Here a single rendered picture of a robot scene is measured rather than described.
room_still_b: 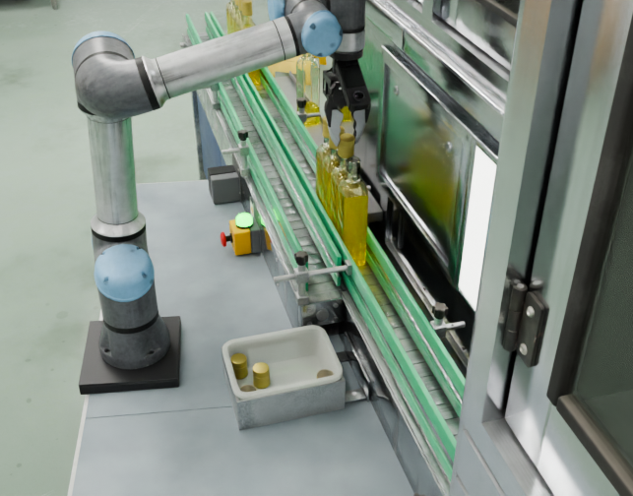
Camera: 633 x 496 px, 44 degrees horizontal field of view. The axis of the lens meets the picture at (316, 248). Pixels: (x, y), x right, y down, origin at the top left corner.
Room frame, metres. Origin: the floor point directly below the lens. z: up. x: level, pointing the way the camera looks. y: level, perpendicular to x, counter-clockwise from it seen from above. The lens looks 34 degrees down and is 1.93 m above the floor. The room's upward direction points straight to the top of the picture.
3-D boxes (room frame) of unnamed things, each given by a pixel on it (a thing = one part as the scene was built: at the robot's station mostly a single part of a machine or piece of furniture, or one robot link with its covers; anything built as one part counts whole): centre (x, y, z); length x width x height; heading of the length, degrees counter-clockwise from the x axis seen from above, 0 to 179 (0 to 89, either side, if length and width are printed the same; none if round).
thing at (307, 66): (2.25, 0.02, 1.01); 0.06 x 0.06 x 0.26; 25
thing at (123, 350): (1.32, 0.40, 0.83); 0.15 x 0.15 x 0.10
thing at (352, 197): (1.50, -0.08, 0.99); 0.06 x 0.06 x 0.21; 15
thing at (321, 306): (1.35, -0.01, 0.85); 0.09 x 0.04 x 0.07; 106
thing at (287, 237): (2.21, 0.26, 0.93); 1.75 x 0.01 x 0.08; 16
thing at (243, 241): (1.74, 0.19, 0.79); 0.07 x 0.07 x 0.07; 16
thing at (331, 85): (1.58, -0.06, 1.30); 0.09 x 0.08 x 0.12; 16
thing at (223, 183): (2.01, 0.27, 0.79); 0.08 x 0.08 x 0.08; 16
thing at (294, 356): (1.21, 0.07, 0.80); 0.22 x 0.17 x 0.09; 106
